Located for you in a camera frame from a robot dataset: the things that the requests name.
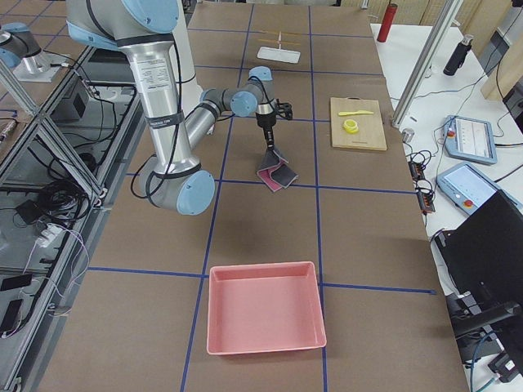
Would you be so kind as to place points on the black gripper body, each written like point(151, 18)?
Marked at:
point(265, 122)

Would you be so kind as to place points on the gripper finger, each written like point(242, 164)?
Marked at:
point(271, 140)
point(266, 137)

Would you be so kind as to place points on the grey cloth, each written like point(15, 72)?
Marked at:
point(274, 171)

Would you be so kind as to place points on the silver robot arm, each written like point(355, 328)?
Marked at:
point(144, 32)
point(22, 54)

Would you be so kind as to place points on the white rectangular plate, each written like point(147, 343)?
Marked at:
point(278, 55)

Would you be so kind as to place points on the yellow lemon slices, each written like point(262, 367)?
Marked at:
point(350, 126)

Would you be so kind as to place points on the wooden chopstick far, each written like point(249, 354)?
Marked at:
point(278, 33)

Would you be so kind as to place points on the yellow plastic knife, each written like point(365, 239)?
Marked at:
point(354, 113)

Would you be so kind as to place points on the bamboo cutting board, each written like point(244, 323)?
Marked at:
point(371, 135)

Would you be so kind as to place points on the small metal cylinder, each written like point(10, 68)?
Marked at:
point(407, 134)

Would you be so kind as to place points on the red bottle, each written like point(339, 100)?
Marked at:
point(387, 21)

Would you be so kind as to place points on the pink plastic tray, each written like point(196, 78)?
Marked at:
point(264, 308)

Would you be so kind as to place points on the black bottle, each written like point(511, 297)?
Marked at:
point(458, 56)

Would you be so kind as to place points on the blue teach pendant far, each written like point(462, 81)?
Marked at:
point(469, 139)

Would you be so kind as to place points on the blue teach pendant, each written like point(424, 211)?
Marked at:
point(469, 139)
point(466, 187)

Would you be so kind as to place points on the blue teach pendant near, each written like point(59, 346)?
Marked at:
point(466, 187)

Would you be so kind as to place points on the black monitor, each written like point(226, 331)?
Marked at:
point(484, 254)

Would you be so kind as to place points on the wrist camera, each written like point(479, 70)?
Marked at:
point(284, 110)

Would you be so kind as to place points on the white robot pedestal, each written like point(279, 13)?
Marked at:
point(188, 49)

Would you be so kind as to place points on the aluminium frame post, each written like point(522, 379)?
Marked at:
point(430, 48)

